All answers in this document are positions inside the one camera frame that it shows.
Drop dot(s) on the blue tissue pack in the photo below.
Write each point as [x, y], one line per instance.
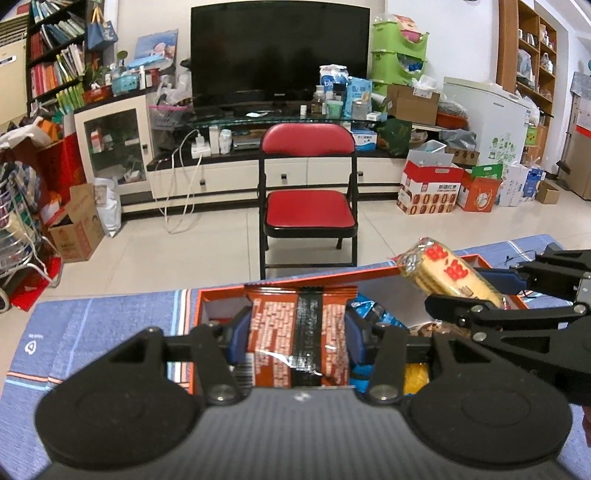
[332, 78]

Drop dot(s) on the green plastic storage rack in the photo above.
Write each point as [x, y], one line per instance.
[392, 50]

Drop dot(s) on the small cardboard box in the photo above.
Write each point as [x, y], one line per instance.
[548, 193]

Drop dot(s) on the orange gift box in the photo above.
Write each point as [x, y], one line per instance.
[480, 196]

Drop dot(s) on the dark green bag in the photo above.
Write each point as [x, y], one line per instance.
[392, 136]

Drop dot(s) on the black television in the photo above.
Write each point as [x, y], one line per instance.
[277, 50]

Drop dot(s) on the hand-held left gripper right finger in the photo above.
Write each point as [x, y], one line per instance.
[358, 339]

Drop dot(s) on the green gift bag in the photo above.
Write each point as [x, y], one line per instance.
[487, 171]

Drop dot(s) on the red and white gift box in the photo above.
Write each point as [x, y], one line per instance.
[429, 189]

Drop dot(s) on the wooden shelf unit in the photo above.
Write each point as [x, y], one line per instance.
[508, 46]

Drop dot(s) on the white sack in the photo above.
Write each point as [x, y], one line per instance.
[108, 207]

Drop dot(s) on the white glass-door cabinet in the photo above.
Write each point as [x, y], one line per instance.
[111, 138]

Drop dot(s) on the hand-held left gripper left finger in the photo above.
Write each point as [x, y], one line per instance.
[239, 339]

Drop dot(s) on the dark bookshelf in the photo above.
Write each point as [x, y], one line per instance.
[51, 55]

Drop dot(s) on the light blue pouch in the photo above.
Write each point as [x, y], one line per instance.
[359, 97]

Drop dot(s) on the printed cardboard box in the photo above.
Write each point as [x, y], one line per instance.
[76, 230]

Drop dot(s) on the pink basket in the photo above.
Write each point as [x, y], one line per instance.
[166, 115]

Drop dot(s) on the white chest freezer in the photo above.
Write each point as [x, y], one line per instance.
[489, 120]

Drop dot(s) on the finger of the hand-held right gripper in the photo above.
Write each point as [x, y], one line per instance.
[461, 311]
[503, 279]

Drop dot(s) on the red folding chair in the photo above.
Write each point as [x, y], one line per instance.
[307, 212]

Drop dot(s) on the brown cardboard box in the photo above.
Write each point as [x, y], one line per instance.
[413, 106]

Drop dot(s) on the yellow cracker packet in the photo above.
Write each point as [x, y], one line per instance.
[443, 272]

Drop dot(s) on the yellow snack packet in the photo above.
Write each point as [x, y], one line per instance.
[418, 378]

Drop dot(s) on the beige air conditioner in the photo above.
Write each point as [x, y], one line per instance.
[11, 74]

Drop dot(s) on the white television stand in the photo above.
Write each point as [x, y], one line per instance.
[231, 173]

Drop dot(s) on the dark brown snack packet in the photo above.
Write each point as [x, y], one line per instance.
[429, 328]

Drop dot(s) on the blue snack packet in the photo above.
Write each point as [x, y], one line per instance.
[378, 314]
[360, 376]

